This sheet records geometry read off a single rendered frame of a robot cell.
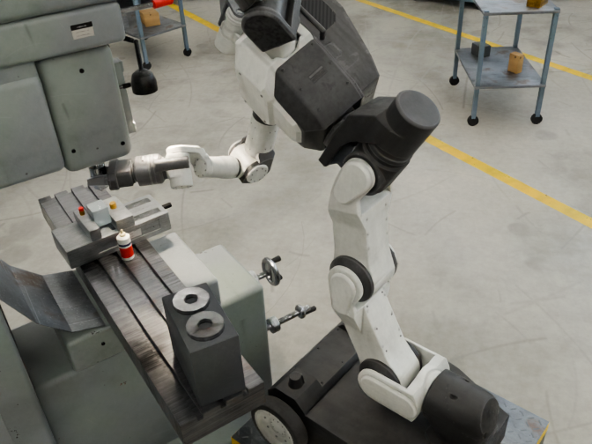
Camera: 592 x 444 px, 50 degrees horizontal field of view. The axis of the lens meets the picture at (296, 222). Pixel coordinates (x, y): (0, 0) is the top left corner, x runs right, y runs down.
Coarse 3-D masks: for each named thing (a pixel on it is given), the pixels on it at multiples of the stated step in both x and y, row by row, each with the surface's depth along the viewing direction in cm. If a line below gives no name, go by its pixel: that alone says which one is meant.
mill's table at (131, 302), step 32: (64, 192) 238; (96, 192) 237; (64, 224) 221; (160, 256) 203; (96, 288) 191; (128, 288) 191; (160, 288) 190; (128, 320) 179; (160, 320) 181; (128, 352) 178; (160, 352) 169; (160, 384) 159; (256, 384) 158; (192, 416) 151; (224, 416) 156
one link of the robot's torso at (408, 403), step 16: (432, 352) 188; (432, 368) 182; (448, 368) 187; (368, 384) 184; (384, 384) 181; (416, 384) 178; (384, 400) 183; (400, 400) 178; (416, 400) 176; (416, 416) 178
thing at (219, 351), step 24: (192, 288) 158; (168, 312) 154; (192, 312) 152; (216, 312) 151; (192, 336) 145; (216, 336) 145; (192, 360) 144; (216, 360) 147; (240, 360) 151; (192, 384) 153; (216, 384) 151; (240, 384) 155
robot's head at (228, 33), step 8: (224, 24) 162; (232, 24) 160; (224, 32) 163; (232, 32) 162; (240, 32) 162; (216, 40) 166; (224, 40) 163; (232, 40) 163; (224, 48) 165; (232, 48) 165
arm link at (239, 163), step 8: (240, 144) 201; (232, 152) 202; (240, 152) 200; (216, 160) 192; (224, 160) 195; (232, 160) 197; (240, 160) 199; (248, 160) 198; (256, 160) 198; (216, 168) 192; (224, 168) 194; (232, 168) 196; (240, 168) 199; (248, 168) 197; (216, 176) 194; (224, 176) 196; (232, 176) 198; (240, 176) 200
